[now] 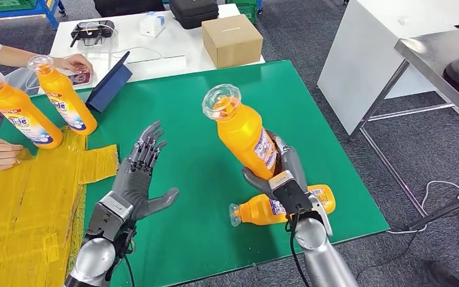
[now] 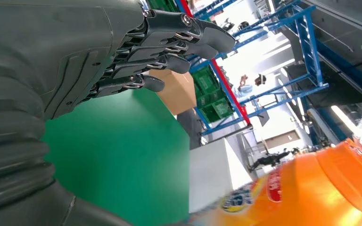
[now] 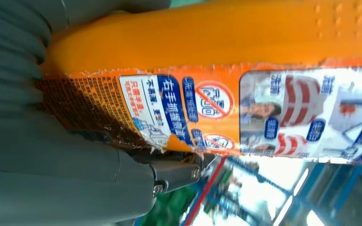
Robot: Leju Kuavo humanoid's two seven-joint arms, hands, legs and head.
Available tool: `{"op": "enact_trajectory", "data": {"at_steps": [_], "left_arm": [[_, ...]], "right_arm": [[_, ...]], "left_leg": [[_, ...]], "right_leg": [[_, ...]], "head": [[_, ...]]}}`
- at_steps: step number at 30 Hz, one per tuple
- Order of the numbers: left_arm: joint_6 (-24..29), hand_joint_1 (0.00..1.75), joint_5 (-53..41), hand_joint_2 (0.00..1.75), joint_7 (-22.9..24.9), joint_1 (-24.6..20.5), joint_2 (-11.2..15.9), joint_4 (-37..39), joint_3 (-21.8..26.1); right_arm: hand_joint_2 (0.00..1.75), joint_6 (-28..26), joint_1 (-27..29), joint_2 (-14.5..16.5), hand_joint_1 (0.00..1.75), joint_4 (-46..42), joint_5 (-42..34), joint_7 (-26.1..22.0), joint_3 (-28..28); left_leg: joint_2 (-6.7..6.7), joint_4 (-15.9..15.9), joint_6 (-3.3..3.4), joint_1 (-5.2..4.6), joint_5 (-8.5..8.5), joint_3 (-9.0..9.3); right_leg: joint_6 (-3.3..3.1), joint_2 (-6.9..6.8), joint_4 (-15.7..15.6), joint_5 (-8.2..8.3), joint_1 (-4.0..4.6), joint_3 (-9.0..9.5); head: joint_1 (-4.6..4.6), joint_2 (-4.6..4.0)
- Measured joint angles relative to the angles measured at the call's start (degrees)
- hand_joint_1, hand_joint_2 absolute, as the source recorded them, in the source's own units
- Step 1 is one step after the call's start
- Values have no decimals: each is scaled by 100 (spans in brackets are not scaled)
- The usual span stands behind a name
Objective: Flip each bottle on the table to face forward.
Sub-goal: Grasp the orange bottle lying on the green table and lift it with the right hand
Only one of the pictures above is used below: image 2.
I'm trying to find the green table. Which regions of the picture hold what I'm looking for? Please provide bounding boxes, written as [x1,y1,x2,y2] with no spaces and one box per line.
[42,89,190,226]

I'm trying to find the brown cardboard box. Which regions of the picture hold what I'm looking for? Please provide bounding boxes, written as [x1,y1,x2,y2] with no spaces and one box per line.
[149,68,198,116]

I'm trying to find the red pole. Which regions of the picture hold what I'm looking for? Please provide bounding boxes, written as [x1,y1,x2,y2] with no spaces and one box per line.
[179,0,252,126]

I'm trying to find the person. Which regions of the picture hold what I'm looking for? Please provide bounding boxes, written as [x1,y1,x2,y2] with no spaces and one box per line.
[236,73,267,99]

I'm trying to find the white table with metal legs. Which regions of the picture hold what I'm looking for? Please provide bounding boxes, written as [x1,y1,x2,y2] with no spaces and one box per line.
[189,137,254,214]

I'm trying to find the black machine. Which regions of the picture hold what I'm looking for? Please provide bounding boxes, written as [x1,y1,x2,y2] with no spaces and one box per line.
[248,149,291,172]

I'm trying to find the blue metal rack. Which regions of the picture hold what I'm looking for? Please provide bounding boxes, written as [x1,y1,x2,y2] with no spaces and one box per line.
[174,0,330,136]

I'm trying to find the ceiling light strip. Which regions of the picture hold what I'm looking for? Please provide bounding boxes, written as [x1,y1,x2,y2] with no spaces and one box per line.
[330,105,358,135]

